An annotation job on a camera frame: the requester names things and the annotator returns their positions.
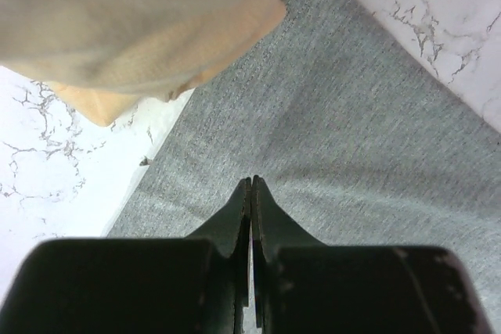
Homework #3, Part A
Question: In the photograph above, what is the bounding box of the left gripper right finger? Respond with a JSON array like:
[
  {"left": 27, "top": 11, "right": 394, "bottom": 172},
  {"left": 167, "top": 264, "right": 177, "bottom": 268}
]
[{"left": 251, "top": 176, "right": 492, "bottom": 333}]

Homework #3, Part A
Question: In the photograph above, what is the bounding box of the grey t shirt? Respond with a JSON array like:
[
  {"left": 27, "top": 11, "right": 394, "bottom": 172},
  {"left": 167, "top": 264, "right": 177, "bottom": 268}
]
[{"left": 109, "top": 0, "right": 500, "bottom": 332}]

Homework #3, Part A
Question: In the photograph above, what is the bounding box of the yellow t shirt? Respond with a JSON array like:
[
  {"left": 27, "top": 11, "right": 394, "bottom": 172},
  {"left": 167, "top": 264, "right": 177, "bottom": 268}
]
[{"left": 1, "top": 0, "right": 287, "bottom": 126}]

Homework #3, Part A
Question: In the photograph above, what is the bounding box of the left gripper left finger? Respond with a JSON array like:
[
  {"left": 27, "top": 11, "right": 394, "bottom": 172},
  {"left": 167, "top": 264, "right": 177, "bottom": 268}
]
[{"left": 1, "top": 179, "right": 251, "bottom": 333}]

